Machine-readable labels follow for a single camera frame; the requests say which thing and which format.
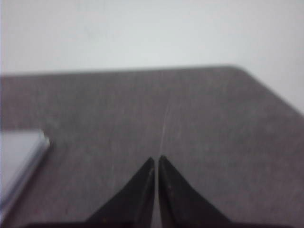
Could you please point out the silver kitchen scale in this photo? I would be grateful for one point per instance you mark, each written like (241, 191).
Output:
(20, 154)

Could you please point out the grey table mat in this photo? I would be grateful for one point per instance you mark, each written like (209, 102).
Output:
(235, 141)

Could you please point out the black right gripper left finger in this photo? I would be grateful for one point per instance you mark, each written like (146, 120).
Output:
(132, 206)

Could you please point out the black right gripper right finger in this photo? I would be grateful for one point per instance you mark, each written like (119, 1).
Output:
(181, 205)

